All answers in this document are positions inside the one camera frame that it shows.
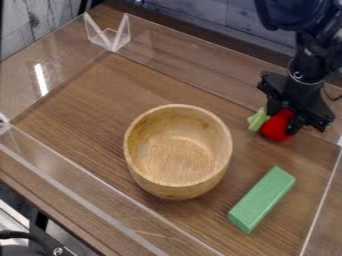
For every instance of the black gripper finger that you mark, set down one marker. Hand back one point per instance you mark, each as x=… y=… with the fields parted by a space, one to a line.
x=273 y=106
x=295 y=124

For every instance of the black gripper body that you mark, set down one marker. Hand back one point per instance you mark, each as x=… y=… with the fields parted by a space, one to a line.
x=300 y=98

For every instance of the red plush tomato toy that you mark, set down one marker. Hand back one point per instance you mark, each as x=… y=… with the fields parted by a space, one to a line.
x=271 y=126

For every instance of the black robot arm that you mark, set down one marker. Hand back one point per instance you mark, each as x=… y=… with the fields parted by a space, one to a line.
x=315 y=21

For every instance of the wooden bowl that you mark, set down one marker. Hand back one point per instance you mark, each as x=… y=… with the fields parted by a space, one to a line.
x=177 y=150

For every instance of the green rectangular block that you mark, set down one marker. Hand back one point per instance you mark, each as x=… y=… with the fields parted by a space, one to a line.
x=260 y=199

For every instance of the clear acrylic table barrier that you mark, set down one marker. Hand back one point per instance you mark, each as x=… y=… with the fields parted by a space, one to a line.
x=69 y=96

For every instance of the black metal frame bracket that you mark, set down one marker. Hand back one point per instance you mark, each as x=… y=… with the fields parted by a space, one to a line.
x=53 y=247

